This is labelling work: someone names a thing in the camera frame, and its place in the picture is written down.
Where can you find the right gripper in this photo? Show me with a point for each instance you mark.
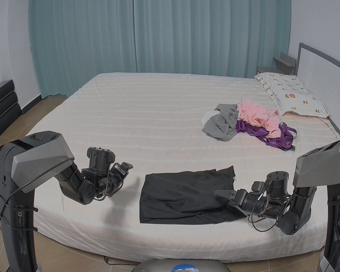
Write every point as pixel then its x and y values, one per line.
pixel 246 202

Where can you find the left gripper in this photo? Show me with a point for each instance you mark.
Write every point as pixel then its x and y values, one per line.
pixel 116 178

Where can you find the black T-shirt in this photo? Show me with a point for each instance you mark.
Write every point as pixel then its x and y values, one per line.
pixel 181 194

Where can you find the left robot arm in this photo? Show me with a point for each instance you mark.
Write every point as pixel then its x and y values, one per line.
pixel 39 157

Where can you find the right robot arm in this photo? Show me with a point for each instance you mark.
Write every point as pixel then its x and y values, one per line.
pixel 320 166

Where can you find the bed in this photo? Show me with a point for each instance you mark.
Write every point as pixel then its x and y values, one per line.
pixel 158 109

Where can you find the purple garment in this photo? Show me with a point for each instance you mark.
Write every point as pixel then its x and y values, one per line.
pixel 249 129

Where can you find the grey garment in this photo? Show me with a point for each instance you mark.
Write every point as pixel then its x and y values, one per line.
pixel 221 123

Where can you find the white garment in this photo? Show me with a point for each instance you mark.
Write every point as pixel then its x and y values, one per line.
pixel 207 117

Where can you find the pink garment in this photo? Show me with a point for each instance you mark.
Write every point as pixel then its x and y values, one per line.
pixel 257 115

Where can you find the white printed pillow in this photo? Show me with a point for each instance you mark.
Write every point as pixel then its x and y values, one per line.
pixel 291 92

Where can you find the blue-green curtain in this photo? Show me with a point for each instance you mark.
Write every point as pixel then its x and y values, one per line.
pixel 212 27
pixel 85 38

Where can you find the black chest of drawers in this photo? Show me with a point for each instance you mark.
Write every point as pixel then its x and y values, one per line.
pixel 2 109

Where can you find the grey bedside table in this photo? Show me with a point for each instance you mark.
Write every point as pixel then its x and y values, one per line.
pixel 283 61

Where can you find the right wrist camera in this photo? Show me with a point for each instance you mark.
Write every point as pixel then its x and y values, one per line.
pixel 257 186

